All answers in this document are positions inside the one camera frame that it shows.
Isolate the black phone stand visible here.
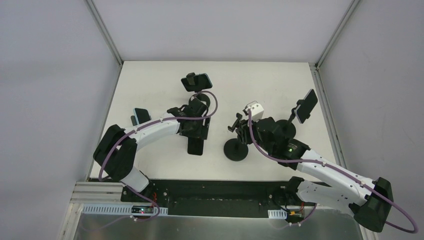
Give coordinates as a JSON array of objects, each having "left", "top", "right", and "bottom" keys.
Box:
[
  {"left": 276, "top": 104, "right": 302, "bottom": 139},
  {"left": 193, "top": 91, "right": 211, "bottom": 107},
  {"left": 223, "top": 113, "right": 249, "bottom": 162}
]

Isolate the black phone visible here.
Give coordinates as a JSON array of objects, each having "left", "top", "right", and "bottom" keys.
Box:
[{"left": 187, "top": 137, "right": 204, "bottom": 156}]

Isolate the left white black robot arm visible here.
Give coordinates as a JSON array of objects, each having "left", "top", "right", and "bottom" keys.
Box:
[{"left": 93, "top": 97, "right": 210, "bottom": 203}]

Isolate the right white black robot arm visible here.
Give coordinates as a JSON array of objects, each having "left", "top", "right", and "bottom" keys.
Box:
[{"left": 228, "top": 113, "right": 394, "bottom": 233}]

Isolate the blue-cased phone on back stand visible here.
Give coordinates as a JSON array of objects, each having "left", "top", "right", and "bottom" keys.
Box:
[{"left": 181, "top": 72, "right": 213, "bottom": 93}]

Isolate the light blue phone on wooden stand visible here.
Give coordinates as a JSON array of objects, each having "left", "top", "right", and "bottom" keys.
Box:
[{"left": 130, "top": 108, "right": 151, "bottom": 126}]

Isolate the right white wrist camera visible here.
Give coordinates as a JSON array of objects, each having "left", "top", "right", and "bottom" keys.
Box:
[{"left": 243, "top": 100, "right": 265, "bottom": 122}]

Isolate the right white cable duct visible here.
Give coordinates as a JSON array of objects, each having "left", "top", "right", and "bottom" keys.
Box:
[{"left": 267, "top": 209, "right": 288, "bottom": 220}]

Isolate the white cable duct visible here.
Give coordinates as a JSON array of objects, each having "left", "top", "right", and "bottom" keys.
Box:
[
  {"left": 267, "top": 209, "right": 288, "bottom": 220},
  {"left": 81, "top": 203, "right": 168, "bottom": 217}
]

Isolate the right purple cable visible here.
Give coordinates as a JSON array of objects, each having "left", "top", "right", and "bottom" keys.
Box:
[{"left": 247, "top": 109, "right": 419, "bottom": 235}]

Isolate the purple cable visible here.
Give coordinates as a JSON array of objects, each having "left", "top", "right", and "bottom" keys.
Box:
[
  {"left": 98, "top": 90, "right": 219, "bottom": 222},
  {"left": 247, "top": 109, "right": 419, "bottom": 235}
]

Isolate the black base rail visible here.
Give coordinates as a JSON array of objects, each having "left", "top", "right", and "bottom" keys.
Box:
[{"left": 141, "top": 179, "right": 301, "bottom": 218}]

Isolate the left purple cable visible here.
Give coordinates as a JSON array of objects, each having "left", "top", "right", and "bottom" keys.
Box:
[{"left": 98, "top": 90, "right": 219, "bottom": 222}]

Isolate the left white cable duct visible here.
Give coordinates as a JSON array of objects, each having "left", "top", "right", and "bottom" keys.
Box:
[{"left": 81, "top": 203, "right": 168, "bottom": 217}]

